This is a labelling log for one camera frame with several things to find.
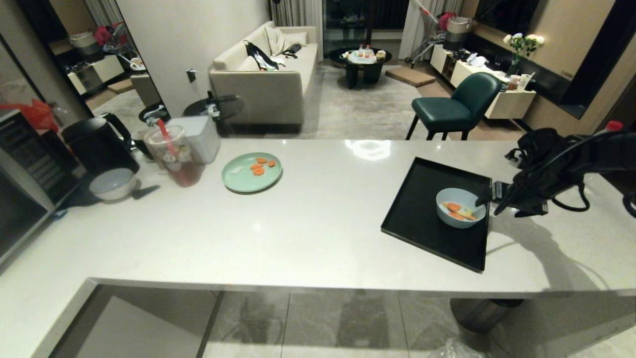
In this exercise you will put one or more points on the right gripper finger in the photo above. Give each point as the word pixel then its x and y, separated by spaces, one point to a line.
pixel 484 201

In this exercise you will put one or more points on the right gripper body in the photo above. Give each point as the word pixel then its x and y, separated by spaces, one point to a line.
pixel 526 199

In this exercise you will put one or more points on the light blue bowl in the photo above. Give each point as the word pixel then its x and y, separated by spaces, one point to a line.
pixel 449 221

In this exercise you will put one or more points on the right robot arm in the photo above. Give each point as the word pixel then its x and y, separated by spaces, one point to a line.
pixel 601 154

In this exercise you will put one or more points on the black rectangular tray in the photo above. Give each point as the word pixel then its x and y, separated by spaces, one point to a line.
pixel 417 219

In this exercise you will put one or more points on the metal trash bin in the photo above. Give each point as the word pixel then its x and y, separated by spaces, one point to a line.
pixel 484 315

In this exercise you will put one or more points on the dark green chair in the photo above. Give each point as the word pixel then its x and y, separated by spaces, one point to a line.
pixel 447 112

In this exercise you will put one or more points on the white low cabinet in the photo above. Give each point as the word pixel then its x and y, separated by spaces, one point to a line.
pixel 512 102

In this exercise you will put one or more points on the brown floor cushion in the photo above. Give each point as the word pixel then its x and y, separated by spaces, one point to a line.
pixel 410 76

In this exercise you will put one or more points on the clear plastic bag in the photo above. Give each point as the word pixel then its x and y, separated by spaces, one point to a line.
pixel 454 349

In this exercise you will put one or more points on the white flower bouquet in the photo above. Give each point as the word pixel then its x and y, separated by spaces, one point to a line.
pixel 521 44

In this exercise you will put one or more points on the shopping cart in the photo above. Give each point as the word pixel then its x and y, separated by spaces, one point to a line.
pixel 425 42

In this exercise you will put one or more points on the woven basket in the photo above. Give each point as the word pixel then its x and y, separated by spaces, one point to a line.
pixel 457 32

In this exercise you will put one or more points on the black coffee table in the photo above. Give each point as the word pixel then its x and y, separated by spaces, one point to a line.
pixel 360 69

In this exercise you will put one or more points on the beige sofa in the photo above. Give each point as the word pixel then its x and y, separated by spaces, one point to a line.
pixel 268 94

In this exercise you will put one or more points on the small black pouch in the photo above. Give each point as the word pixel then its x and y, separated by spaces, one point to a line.
pixel 293 48

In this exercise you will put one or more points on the mint green plate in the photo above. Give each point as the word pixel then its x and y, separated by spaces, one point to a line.
pixel 238 181

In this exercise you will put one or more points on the beige pillow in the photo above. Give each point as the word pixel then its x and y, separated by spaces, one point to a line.
pixel 285 39

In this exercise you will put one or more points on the black round side table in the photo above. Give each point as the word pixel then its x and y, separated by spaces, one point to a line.
pixel 226 105

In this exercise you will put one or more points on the white square box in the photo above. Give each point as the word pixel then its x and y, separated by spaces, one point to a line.
pixel 203 139

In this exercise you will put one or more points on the plastic cup with red drink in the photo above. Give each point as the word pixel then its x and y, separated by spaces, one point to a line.
pixel 181 169

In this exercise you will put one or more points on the red straw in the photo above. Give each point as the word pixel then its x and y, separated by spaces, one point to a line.
pixel 166 136

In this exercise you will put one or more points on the white round bowl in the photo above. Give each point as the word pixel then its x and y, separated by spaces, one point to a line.
pixel 112 185

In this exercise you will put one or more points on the black kettle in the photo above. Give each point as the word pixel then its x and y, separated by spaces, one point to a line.
pixel 97 146

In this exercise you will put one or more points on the red plastic bag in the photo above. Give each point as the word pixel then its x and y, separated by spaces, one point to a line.
pixel 37 114

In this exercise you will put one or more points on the black countertop oven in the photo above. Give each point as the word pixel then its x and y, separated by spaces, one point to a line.
pixel 25 164

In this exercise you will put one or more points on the wall mirror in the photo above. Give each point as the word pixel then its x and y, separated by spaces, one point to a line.
pixel 89 59

